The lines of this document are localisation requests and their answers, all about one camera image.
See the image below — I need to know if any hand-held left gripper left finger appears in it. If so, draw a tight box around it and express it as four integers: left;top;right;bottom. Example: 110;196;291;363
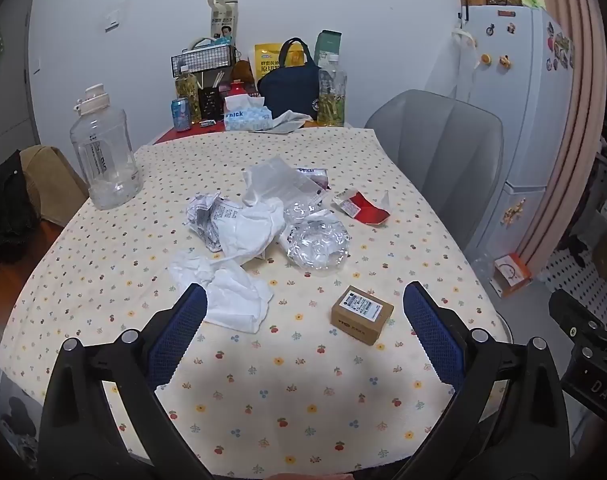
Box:
38;282;214;480

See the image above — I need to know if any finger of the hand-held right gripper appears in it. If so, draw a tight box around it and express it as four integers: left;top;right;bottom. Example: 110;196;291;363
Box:
548;287;607;347

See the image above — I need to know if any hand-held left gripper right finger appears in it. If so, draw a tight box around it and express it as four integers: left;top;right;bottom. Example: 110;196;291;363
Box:
398;281;569;480

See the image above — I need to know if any white tissue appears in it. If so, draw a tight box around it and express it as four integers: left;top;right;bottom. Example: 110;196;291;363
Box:
168;252;275;333

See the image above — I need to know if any small cardboard box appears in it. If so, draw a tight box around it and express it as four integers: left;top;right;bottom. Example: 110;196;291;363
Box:
331;285;395;346

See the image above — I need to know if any white paper towel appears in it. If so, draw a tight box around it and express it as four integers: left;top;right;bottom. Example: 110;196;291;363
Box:
217;197;285;264

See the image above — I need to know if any red and white wrapper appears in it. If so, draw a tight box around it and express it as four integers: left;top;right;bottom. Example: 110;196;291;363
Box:
332;190;395;226

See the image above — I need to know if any crushed clear plastic container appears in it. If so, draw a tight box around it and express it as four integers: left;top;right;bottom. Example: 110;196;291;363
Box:
280;212;353;272

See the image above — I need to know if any clear plastic bag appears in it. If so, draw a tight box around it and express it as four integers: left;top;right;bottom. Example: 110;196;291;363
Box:
242;156;325;221

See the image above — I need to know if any purple snack wrapper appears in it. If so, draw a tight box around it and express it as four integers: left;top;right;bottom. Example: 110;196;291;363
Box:
296;166;333;192

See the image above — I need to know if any black bag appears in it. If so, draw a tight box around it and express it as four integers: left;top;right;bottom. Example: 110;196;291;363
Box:
568;235;591;266

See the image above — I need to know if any orange and white box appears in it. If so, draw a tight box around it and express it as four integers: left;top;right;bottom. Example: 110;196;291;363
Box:
493;253;533;297

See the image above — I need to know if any grey upholstered chair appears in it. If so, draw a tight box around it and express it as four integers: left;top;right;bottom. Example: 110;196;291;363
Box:
364;89;505;251

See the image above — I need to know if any large clear water jug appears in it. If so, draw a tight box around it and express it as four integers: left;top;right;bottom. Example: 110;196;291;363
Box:
69;83;144;211

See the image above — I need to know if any brown bag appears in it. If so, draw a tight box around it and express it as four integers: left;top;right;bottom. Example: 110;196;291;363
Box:
20;145;89;226

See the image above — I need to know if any pink curtain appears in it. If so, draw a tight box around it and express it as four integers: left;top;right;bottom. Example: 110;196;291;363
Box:
513;0;607;275

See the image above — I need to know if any white refrigerator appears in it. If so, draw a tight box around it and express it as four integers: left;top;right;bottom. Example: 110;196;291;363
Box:
453;4;577;262

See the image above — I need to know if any black garment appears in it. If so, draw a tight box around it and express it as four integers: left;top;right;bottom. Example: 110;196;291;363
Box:
0;150;41;263

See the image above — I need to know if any blue drink can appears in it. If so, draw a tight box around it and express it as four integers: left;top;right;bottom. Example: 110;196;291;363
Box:
170;97;192;132

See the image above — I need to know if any blue tissue pack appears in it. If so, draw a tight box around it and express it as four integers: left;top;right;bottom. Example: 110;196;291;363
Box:
223;95;273;132

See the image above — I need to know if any black pen holder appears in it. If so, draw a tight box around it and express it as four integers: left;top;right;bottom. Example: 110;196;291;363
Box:
197;85;223;122

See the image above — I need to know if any grey cloth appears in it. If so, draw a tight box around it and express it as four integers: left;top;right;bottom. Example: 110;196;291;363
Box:
253;110;314;134

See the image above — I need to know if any small oil bottle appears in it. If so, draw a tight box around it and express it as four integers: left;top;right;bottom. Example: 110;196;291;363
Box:
174;65;202;123

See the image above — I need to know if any large oil bottle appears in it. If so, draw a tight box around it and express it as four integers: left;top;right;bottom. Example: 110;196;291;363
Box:
317;55;348;128

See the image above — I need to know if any cluster of colourful fridge magnets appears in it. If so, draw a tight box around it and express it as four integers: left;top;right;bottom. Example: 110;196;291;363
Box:
546;22;577;72

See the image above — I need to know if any navy lunch bag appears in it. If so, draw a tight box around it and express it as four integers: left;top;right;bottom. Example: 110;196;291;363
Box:
257;37;320;118

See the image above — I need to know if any white hanging plastic bag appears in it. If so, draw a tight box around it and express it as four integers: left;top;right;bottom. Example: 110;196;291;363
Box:
451;27;479;102

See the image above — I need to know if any yellow snack pouch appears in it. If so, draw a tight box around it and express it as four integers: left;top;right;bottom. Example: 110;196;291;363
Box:
254;42;305;81

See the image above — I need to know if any grey door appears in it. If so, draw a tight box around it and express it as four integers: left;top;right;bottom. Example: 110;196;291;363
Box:
0;0;41;153

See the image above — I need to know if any tall green box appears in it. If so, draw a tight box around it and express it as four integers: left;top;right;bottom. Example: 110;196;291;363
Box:
316;30;343;68

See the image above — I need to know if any yellow string magnet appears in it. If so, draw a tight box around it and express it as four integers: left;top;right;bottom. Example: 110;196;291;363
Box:
503;197;527;224

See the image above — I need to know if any black wire basket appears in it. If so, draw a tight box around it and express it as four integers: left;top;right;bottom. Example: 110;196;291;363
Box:
170;42;235;78

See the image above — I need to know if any white wall switch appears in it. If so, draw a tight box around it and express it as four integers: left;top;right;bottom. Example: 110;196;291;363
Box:
103;7;129;33

